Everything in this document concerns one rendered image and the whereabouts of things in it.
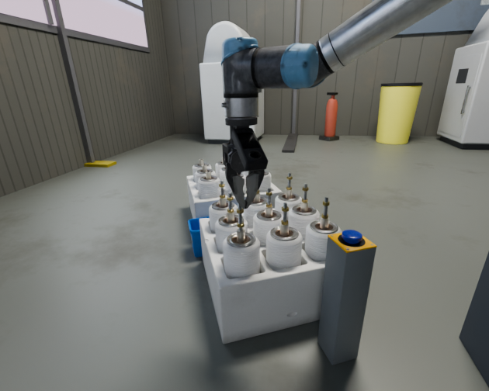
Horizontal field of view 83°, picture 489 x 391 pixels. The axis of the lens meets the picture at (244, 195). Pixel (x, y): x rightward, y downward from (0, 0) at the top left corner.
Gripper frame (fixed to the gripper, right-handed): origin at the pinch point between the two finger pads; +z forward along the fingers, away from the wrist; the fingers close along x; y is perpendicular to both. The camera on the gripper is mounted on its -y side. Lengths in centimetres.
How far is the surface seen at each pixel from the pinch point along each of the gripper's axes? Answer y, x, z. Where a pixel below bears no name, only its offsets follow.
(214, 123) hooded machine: 260, -44, 12
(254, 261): -3.1, -1.1, 14.5
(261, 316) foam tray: -6.8, -1.4, 28.6
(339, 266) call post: -18.5, -14.2, 8.4
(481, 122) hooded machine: 129, -269, 9
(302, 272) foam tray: -7.1, -12.4, 17.6
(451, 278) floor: -5, -70, 35
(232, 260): -2.2, 4.4, 13.3
